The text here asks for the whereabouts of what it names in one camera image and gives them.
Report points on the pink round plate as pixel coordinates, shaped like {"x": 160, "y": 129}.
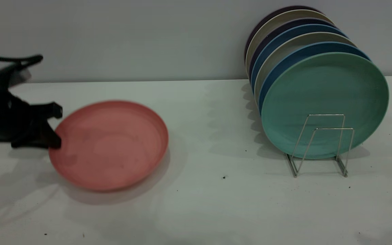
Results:
{"x": 111, "y": 146}

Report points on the beige round plate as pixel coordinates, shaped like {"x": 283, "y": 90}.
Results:
{"x": 267, "y": 29}
{"x": 277, "y": 54}

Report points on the dark purple round plate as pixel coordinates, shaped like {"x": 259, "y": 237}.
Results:
{"x": 267, "y": 19}
{"x": 267, "y": 39}

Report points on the blue round plate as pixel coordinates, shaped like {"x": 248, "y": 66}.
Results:
{"x": 286, "y": 63}
{"x": 274, "y": 42}

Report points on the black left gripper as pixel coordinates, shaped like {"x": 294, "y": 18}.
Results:
{"x": 2, "y": 115}

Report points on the green round plate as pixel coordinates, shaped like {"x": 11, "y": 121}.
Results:
{"x": 322, "y": 92}

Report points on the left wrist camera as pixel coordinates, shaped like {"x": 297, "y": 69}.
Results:
{"x": 7, "y": 76}

